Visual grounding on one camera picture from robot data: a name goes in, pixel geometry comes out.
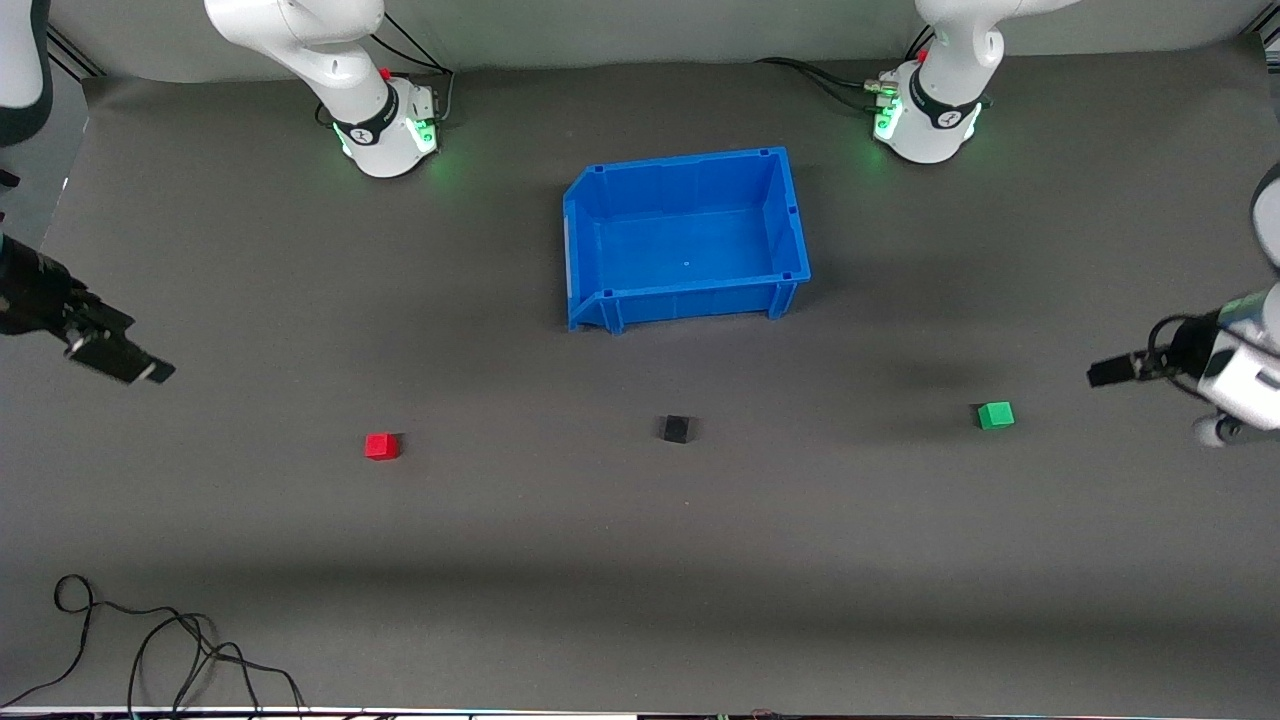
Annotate black left base cables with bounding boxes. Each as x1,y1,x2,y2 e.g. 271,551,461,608
754,30,936,113

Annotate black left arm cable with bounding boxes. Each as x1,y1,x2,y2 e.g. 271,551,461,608
1143,314,1206,396

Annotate black looped floor cable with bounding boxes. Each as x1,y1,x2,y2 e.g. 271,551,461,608
0,574,151,709

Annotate black right base cables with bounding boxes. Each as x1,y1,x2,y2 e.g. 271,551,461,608
315,10,457,131

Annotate black base cables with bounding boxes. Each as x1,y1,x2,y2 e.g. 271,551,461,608
315,10,457,131
754,30,936,113

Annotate blue plastic bin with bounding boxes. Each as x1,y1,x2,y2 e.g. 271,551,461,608
562,146,812,335

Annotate aluminium frame rail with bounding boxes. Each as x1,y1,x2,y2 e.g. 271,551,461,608
44,25,107,81

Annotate dark grey table mat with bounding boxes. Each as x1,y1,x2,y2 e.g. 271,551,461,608
0,35,1280,717

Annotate black tangled floor cable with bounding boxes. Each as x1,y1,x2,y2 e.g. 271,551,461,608
127,610,307,717

